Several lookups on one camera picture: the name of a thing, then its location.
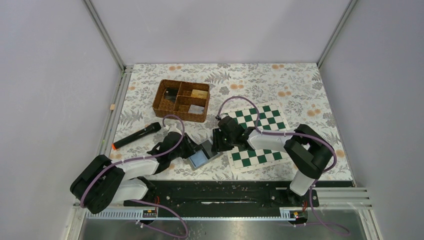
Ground silver metal card holder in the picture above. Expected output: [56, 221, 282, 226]
[187, 139, 223, 171]

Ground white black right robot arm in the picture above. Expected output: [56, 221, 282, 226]
[212, 116, 337, 206]

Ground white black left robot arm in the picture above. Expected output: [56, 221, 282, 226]
[70, 131, 201, 214]

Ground silver cards in basket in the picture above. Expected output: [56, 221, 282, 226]
[188, 104, 205, 115]

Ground gold cards in basket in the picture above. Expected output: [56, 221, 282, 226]
[190, 89, 209, 99]

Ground black cards in basket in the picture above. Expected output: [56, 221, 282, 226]
[163, 87, 179, 103]

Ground black microphone orange tip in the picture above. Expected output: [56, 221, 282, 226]
[111, 122, 162, 150]

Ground green white chessboard mat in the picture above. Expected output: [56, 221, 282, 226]
[221, 101, 291, 174]

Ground brown woven divided basket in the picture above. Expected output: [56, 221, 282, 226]
[152, 79, 211, 123]

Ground floral patterned table mat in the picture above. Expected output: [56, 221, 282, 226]
[109, 63, 354, 181]

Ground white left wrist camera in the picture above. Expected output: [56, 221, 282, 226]
[165, 123, 183, 135]

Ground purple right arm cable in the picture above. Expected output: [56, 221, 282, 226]
[215, 96, 353, 237]

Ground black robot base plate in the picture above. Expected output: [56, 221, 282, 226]
[144, 180, 320, 219]

